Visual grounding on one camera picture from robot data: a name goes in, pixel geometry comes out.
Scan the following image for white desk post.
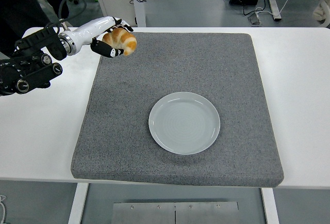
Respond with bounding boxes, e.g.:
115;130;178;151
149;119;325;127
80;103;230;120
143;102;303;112
129;0;147;28

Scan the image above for white coiled hose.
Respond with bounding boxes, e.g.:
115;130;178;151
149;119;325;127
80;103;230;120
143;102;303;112
312;0;330;27

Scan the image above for grey felt mat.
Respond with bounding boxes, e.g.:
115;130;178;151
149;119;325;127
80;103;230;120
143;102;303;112
70;31;285;187

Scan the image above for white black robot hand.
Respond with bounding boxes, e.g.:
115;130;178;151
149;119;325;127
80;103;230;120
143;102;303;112
67;16;134;58

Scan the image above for small grey floor pedal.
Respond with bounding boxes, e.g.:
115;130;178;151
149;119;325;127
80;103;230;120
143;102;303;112
247;14;263;25

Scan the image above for golden croissant bread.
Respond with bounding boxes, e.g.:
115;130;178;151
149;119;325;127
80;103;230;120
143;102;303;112
102;27;138;56

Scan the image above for white table leg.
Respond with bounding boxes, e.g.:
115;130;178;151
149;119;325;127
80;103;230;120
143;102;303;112
260;187;281;224
67;182;90;224

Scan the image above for pale grey round plate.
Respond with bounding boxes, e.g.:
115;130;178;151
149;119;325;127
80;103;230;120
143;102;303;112
148;91;221;155

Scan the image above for grey metal plate with screws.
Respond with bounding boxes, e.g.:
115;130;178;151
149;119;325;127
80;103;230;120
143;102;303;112
111;201;240;224

